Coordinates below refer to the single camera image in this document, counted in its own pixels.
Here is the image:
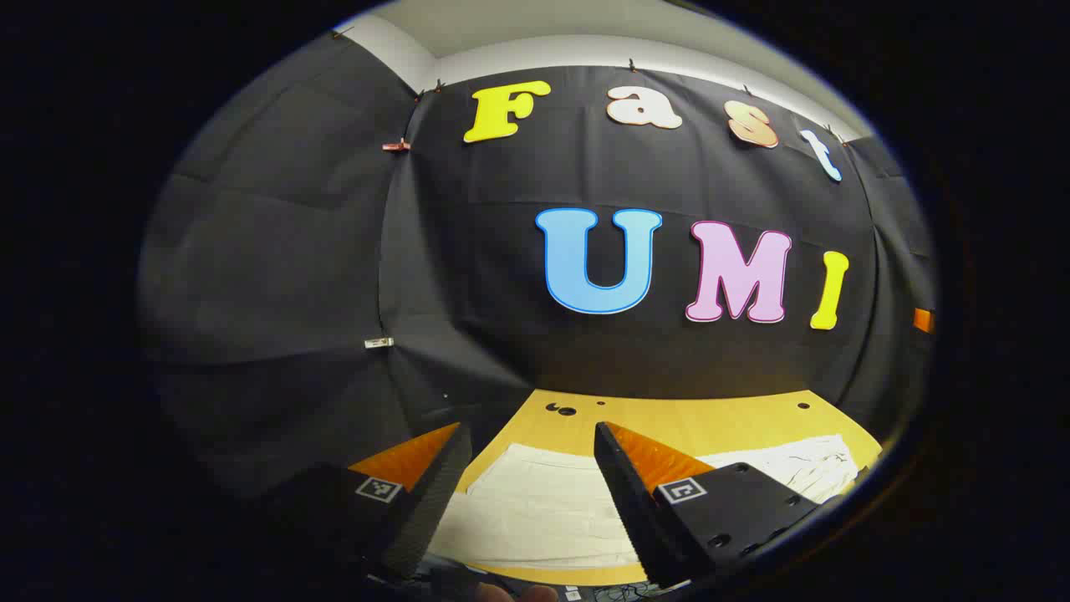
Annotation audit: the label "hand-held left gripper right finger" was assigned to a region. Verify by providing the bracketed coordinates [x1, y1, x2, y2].
[594, 421, 820, 589]

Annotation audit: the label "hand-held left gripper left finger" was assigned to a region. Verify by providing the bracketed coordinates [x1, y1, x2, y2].
[259, 422, 474, 584]

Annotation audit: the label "white jeans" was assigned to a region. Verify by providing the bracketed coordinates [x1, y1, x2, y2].
[426, 433, 862, 571]

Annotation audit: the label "black backdrop cloth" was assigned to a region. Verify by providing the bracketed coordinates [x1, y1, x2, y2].
[138, 33, 937, 536]

